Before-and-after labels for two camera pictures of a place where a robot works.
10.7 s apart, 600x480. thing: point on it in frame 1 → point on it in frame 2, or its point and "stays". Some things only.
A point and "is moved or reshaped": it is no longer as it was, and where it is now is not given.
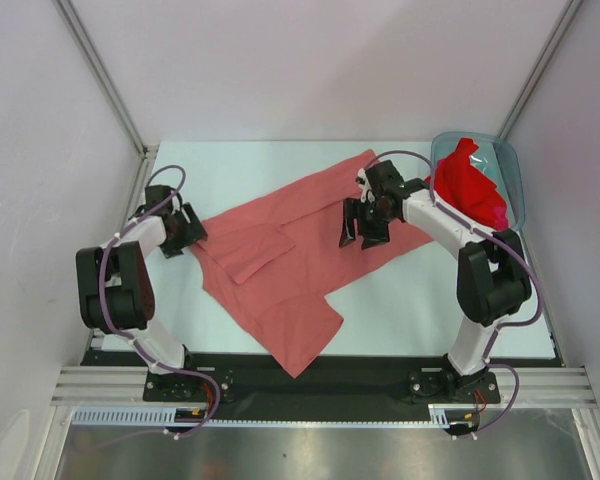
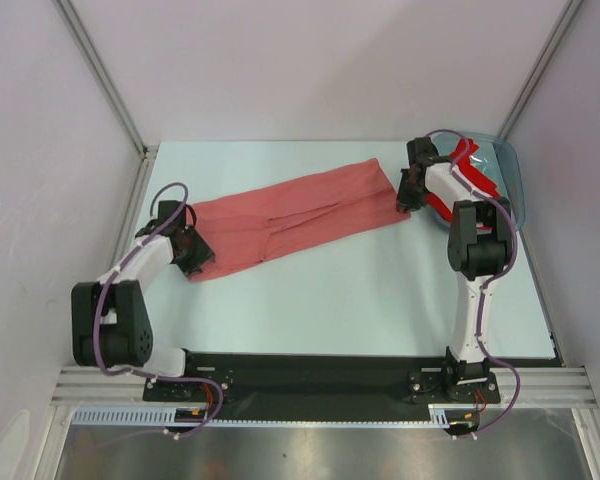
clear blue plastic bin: [501, 164] stays
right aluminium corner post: [530, 85] stays
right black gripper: [352, 209] → [411, 203]
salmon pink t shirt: [270, 261] is moved or reshaped
